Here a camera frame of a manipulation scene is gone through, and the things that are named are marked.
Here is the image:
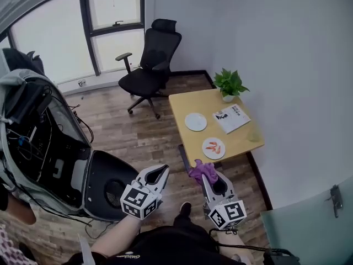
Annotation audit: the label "dark-framed window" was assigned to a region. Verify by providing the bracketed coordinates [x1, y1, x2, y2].
[0, 0, 146, 80]

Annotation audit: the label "white strap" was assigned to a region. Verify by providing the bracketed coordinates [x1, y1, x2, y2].
[77, 232, 93, 263]

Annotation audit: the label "open grey equipment backpack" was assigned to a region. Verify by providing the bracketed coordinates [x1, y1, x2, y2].
[0, 68, 142, 222]

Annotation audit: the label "black box device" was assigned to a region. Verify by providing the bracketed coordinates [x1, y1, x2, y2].
[263, 248, 301, 265]

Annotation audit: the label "person's right forearm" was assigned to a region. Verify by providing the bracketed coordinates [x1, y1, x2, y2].
[217, 227, 254, 265]

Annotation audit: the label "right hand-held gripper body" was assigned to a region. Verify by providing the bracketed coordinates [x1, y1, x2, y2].
[203, 193, 248, 230]

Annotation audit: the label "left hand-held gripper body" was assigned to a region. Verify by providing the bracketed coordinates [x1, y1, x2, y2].
[120, 178, 163, 221]

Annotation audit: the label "metal door lock handle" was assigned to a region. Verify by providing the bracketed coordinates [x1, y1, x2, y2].
[324, 184, 343, 219]

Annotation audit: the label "person's left forearm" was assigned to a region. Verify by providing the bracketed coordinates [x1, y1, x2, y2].
[90, 213, 143, 259]

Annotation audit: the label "black office chair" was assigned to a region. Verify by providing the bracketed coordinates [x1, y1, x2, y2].
[115, 18, 183, 120]

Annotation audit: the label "person's black shoe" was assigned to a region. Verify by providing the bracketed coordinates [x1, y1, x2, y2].
[179, 201, 192, 217]

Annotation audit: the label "frosted glass door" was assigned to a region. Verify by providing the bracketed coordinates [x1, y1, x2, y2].
[260, 175, 353, 265]

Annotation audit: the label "white book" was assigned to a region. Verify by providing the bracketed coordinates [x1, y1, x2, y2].
[212, 103, 252, 135]

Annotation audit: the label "red-stained white plate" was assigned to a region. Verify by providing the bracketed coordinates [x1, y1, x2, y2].
[201, 137, 226, 160]

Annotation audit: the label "clean white plate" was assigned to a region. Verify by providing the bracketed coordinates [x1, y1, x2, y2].
[184, 112, 208, 132]

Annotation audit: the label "person's black shirt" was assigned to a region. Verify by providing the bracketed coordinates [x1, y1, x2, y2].
[62, 224, 249, 265]

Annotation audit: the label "black cable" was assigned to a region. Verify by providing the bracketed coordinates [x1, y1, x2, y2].
[208, 227, 279, 255]

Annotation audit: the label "purple cloth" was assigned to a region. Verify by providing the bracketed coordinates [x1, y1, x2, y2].
[188, 159, 219, 187]

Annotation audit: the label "black bag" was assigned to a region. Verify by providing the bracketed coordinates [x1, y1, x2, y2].
[2, 47, 45, 76]

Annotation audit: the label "green potted plant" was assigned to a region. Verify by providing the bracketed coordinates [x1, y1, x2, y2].
[212, 67, 250, 103]

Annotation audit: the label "black floor cables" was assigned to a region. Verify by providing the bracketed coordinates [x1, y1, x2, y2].
[67, 103, 95, 146]

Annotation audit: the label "person's black trouser leg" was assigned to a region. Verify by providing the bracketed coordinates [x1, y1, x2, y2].
[172, 213, 194, 229]

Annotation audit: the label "dark table leg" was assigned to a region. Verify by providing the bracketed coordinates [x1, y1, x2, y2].
[177, 144, 194, 177]

